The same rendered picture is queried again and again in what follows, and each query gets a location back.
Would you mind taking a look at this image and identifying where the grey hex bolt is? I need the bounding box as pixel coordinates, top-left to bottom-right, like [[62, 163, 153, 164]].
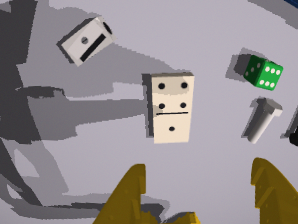
[[247, 99, 283, 143]]

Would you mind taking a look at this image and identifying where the black hex-head bolt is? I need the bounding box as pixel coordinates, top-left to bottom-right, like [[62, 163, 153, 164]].
[[289, 125, 298, 147]]

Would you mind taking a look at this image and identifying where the cream domino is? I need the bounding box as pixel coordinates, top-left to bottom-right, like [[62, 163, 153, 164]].
[[151, 72, 194, 143]]

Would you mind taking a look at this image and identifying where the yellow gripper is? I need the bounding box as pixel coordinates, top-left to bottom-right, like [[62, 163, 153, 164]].
[[92, 157, 298, 224]]

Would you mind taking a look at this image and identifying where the green die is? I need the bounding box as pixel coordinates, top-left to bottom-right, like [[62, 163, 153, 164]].
[[243, 55, 283, 91]]

